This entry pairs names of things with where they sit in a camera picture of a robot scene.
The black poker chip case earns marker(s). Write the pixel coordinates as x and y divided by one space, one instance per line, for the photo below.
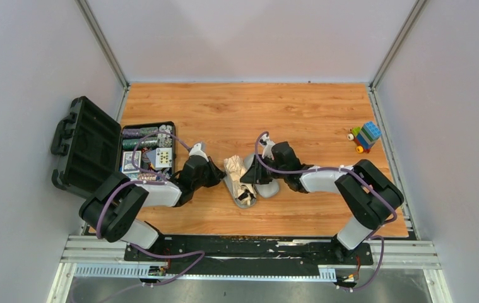
90 145

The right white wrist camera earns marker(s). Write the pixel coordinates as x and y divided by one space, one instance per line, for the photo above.
267 144

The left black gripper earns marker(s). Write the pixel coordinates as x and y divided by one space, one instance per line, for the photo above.
211 172

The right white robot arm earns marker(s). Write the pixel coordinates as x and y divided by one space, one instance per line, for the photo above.
371 197

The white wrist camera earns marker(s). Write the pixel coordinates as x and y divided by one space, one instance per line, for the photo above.
267 144
198 149

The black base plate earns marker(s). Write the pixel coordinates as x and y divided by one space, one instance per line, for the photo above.
258 255

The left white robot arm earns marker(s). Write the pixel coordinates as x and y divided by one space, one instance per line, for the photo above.
112 209

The grey glasses case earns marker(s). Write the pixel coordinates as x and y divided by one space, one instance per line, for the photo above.
264 190

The aluminium frame rail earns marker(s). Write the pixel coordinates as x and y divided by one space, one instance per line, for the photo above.
99 258

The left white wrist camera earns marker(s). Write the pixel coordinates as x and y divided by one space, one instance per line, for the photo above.
198 149

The colourful toy block car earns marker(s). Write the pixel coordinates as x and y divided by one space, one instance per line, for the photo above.
364 136

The beige folding umbrella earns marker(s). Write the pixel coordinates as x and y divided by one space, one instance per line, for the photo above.
243 194

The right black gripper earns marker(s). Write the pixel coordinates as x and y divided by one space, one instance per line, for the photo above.
258 169

